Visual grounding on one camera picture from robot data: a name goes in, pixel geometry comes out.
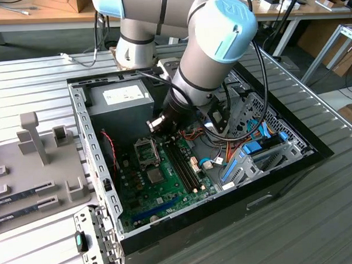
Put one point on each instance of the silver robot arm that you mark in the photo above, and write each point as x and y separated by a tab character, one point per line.
213	48

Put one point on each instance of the CPU socket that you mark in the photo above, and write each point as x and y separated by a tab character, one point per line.
158	185

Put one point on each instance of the grey power supply unit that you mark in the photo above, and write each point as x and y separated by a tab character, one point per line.
120	119

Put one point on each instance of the grey metal drive cage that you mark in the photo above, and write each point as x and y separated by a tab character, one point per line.
235	112

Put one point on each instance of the green motherboard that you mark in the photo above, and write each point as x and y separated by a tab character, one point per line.
171	193

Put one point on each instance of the blue disk carrier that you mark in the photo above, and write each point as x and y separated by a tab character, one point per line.
251	148

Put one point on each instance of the grey metal disk bay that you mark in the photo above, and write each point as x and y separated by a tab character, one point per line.
244	167

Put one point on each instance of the blue expansion slot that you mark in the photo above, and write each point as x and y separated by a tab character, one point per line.
156	210

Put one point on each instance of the silver coin battery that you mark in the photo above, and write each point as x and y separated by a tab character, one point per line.
154	218

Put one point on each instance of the black open PC case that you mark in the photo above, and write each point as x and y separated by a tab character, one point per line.
197	227

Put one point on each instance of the white flat box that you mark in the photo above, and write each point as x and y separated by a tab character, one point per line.
268	5

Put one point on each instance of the cardboard box on desk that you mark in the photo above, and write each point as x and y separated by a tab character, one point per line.
71	3

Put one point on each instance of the teal black latch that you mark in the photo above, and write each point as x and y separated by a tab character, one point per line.
78	242

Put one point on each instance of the large brown cardboard box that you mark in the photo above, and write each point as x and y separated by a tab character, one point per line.
315	38

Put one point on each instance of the grey parts rack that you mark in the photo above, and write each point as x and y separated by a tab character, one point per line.
26	176

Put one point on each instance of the black stand pole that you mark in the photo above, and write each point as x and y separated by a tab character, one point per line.
293	4

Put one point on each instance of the wooden desk with white legs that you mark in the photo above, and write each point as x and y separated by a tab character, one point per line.
311	9

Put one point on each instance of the dark RAM stick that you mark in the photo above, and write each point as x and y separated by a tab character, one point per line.
13	214
12	198

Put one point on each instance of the white camera in black bracket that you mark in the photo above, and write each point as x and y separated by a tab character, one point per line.
222	125

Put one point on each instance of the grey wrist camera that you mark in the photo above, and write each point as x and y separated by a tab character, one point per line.
168	66

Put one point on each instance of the grey metal slot bracket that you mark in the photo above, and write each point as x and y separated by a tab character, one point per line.
80	221

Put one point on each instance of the aluminium profile frame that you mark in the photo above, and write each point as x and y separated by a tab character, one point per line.
322	54

